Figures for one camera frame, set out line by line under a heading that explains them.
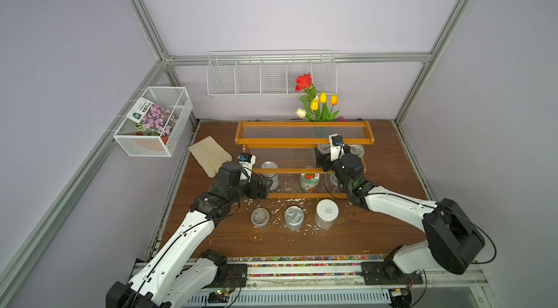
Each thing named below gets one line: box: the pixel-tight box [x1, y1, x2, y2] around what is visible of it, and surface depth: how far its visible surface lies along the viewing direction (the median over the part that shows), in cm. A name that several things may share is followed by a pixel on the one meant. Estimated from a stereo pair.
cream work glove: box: [188, 135, 233, 179], surface depth 111 cm
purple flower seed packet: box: [125, 96, 180, 139], surface depth 75 cm
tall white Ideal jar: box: [314, 199, 340, 231], surface depth 81 cm
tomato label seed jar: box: [300, 172, 321, 194], surface depth 90 cm
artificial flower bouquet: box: [294, 72, 340, 123], surface depth 90 cm
